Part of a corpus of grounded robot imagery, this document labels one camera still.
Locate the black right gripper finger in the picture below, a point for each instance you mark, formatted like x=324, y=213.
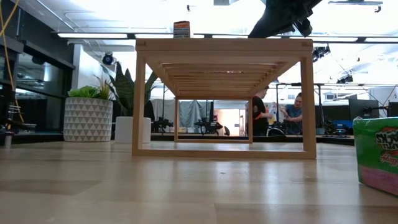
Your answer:
x=273, y=23

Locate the wooden slatted shelf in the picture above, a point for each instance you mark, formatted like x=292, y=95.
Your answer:
x=217, y=45

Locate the orange Mini Wheats cereal box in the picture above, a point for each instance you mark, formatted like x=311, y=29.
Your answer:
x=182, y=29

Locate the green cereal box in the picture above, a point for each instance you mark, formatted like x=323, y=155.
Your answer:
x=373, y=155

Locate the black ceiling spotlight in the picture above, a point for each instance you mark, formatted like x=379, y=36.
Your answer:
x=345, y=79
x=321, y=52

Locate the person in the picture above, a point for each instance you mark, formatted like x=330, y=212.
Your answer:
x=293, y=113
x=258, y=118

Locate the black wheel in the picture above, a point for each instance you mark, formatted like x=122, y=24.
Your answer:
x=273, y=131

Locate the small black monitor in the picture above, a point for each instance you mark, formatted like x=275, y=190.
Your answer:
x=337, y=112

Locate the large black monitor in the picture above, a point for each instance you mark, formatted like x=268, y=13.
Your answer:
x=363, y=109

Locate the grey hanging cloth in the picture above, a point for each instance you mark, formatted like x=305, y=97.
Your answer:
x=190, y=113

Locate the blue bin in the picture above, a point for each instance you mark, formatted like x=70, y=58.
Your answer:
x=345, y=124

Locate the tall black monitor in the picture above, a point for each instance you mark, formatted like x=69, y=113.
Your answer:
x=393, y=109

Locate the white pot with snake plant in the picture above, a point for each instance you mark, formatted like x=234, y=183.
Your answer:
x=122, y=130

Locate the triangle-patterned planter with succulent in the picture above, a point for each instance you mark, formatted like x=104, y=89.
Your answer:
x=87, y=121

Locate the dark glass cabinet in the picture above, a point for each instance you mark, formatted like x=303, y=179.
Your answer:
x=40, y=102

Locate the small white container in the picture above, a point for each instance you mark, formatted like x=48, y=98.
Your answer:
x=27, y=128

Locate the black metal stand frame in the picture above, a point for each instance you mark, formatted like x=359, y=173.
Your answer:
x=295, y=84

